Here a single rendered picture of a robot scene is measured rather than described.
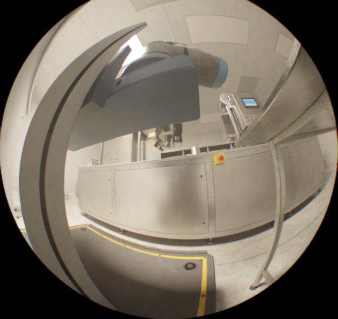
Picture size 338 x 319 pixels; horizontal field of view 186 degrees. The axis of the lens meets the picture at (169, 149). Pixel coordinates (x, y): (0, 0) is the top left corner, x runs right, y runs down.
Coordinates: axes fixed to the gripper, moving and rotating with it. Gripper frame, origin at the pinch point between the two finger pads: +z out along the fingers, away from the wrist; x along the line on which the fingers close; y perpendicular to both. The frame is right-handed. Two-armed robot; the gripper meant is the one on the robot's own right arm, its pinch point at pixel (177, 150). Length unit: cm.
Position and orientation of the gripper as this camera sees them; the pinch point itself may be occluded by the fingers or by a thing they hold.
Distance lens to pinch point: 80.6
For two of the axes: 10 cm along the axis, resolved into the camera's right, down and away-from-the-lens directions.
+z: 0.0, 9.9, 1.2
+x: 9.9, 0.2, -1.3
